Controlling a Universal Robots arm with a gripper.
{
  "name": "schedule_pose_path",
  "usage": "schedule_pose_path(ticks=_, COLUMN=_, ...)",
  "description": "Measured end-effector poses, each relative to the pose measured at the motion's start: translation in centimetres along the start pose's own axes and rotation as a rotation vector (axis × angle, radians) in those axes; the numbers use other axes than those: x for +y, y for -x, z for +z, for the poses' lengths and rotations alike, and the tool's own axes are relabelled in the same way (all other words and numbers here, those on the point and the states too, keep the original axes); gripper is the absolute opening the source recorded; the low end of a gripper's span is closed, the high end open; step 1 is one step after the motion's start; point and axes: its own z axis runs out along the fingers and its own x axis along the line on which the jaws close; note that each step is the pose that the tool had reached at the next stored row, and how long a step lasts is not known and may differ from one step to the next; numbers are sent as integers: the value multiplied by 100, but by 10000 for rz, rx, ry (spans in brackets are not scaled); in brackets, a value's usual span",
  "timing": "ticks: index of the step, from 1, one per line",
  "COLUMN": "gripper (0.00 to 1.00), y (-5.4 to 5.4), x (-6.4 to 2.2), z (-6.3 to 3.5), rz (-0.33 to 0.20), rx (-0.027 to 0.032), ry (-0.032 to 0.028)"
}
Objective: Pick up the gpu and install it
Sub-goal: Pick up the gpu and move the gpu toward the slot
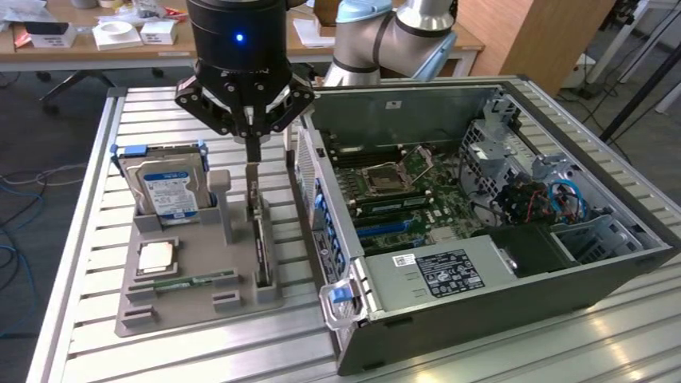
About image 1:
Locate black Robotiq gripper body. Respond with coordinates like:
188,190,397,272
187,0,295,115

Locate black graphics card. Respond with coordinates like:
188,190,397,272
243,135,275,289

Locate white paper stack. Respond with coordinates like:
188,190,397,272
292,18,336,49

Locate white cube box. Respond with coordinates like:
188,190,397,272
139,20,177,45

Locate brown cardboard box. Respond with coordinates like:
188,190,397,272
312,0,341,27

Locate hard disk with blue carrier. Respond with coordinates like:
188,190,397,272
109,139,209,220

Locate white box with tape roll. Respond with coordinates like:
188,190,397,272
91,19,145,51

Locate CPU socket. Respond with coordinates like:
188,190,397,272
361,163,409,192

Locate metal socket cover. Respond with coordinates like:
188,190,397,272
399,144,441,180

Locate wooden desk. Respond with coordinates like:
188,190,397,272
0,0,487,87

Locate black office chair base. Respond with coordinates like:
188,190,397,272
36,69,167,115

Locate installed green RAM stick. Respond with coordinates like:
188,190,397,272
355,191,433,213

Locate white labelled box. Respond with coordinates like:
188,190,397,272
29,31,79,49

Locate grey parts rack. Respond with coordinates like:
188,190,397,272
113,169,287,338

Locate blue expansion slot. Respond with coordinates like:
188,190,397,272
356,221,421,239

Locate silver CPU chip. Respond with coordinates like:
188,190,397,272
136,241,177,274

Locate green motherboard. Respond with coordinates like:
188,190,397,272
319,129,480,256

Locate silver perforated drive cage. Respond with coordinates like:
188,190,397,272
457,95,544,200

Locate grey power supply unit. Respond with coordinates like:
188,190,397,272
363,234,520,312

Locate clear case latch blue tab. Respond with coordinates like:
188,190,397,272
317,274,368,330

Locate wooden cabinet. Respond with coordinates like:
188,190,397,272
456,0,618,97

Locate white floor bin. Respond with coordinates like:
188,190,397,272
561,53,597,91

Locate dark grey PC case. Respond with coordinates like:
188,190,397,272
283,74,681,377

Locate black slanted stand pole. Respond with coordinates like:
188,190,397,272
599,23,681,144

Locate silver disk bay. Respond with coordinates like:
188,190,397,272
551,215,648,264

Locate blue bracket clips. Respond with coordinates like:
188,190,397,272
313,179,348,273

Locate blue floor cable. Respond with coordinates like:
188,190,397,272
0,191,41,340

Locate blue wire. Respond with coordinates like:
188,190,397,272
547,178,589,219

